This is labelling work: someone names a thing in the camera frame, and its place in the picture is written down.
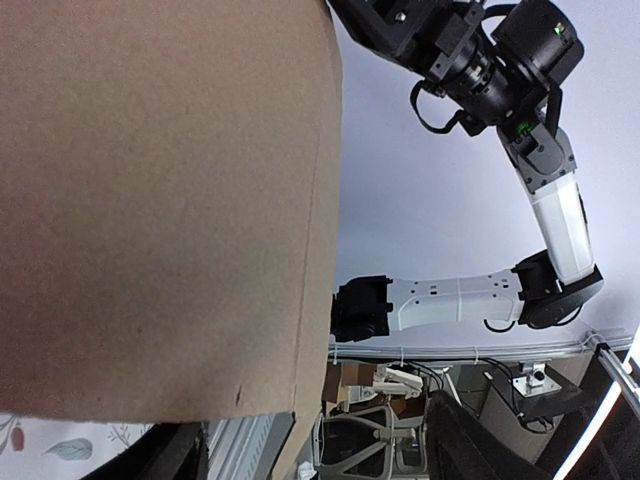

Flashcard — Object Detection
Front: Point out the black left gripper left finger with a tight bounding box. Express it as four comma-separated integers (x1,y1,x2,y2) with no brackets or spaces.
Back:
82,423,205,480

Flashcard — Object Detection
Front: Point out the brown cardboard box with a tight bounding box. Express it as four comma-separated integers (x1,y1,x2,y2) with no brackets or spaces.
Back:
0,0,344,480

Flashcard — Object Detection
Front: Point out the stacked cardboard boxes background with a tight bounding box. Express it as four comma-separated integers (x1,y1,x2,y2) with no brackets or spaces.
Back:
321,362,425,417

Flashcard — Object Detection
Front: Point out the floral patterned table mat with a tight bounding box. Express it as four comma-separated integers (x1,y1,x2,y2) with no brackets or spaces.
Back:
1,413,152,479

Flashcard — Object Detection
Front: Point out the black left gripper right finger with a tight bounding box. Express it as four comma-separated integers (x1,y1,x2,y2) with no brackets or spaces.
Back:
426,390,551,480

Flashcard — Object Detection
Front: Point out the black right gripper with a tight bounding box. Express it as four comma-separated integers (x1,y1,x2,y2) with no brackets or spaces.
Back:
329,1,510,125

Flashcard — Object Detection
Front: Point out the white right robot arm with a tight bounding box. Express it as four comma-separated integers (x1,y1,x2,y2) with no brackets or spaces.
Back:
329,1,604,344

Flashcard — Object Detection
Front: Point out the aluminium front table rail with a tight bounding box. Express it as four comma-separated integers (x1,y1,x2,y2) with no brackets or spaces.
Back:
207,413,294,480

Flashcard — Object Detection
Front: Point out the grey mesh office chair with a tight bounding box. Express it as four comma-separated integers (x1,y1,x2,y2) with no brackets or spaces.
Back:
312,405,429,479

